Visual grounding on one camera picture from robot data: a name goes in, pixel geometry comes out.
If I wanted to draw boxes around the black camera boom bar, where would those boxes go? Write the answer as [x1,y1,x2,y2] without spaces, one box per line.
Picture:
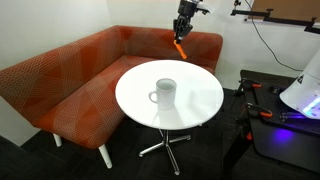
[231,0,320,34]

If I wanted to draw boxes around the cork board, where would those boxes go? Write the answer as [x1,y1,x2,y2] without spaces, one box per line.
[252,0,320,23]

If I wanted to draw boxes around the orange handled clamp far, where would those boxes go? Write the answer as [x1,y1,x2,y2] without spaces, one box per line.
[234,78,262,96]

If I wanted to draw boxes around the orange handled clamp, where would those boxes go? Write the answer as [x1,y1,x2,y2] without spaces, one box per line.
[234,78,262,96]
[247,103,273,118]

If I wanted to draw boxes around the black hanging cable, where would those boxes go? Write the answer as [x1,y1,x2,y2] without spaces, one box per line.
[244,0,304,73]

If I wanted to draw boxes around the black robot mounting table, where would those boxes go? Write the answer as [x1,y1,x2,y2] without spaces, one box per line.
[223,70,320,173]

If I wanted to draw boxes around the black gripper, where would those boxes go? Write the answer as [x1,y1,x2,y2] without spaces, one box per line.
[173,0,199,44]

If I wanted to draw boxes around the orange handled clamp near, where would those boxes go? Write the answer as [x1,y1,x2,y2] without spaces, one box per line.
[247,103,273,118]

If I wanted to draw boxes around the round white table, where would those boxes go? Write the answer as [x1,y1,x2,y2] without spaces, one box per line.
[115,60,224,174]

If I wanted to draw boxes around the orange marker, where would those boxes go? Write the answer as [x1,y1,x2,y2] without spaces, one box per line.
[174,40,187,60]

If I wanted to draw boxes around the orange patterned corner sofa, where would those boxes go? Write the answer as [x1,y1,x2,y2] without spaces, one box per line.
[0,26,223,153]

